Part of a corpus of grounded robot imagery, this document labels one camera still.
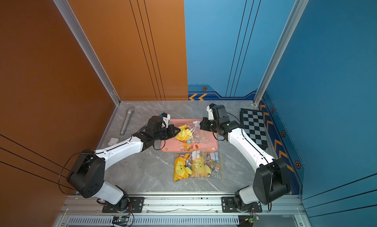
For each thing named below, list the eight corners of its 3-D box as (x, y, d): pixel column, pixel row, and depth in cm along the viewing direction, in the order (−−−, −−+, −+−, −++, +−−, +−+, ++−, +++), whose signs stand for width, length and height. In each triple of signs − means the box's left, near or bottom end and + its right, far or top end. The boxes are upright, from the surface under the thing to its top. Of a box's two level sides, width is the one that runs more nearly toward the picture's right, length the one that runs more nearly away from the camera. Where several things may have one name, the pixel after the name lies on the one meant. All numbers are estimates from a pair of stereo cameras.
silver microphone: (120, 135, 103) (118, 133, 100) (130, 111, 117) (129, 108, 115) (123, 135, 103) (121, 133, 100) (133, 111, 117) (132, 108, 115)
